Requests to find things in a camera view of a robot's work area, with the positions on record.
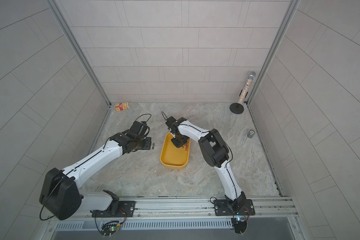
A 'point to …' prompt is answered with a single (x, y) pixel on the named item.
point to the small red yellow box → (122, 106)
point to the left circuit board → (110, 227)
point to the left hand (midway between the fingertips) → (151, 141)
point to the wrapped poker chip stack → (250, 134)
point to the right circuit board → (240, 225)
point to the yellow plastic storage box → (172, 157)
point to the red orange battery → (186, 145)
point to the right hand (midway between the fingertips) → (181, 144)
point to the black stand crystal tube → (238, 108)
